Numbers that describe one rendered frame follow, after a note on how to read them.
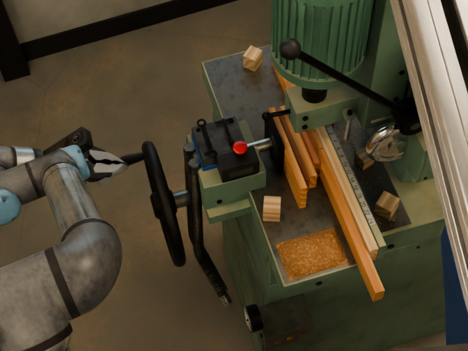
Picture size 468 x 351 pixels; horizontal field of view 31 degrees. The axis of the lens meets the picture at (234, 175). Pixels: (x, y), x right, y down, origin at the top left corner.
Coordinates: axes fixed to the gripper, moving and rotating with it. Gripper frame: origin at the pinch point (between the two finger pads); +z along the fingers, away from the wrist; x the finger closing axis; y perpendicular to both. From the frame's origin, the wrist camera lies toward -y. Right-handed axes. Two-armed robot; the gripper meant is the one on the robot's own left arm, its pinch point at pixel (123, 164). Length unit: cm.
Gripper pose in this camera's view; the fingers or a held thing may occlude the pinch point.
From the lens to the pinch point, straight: 183.4
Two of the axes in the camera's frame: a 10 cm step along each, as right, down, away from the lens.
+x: 2.9, 8.1, -5.2
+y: -4.5, 5.9, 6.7
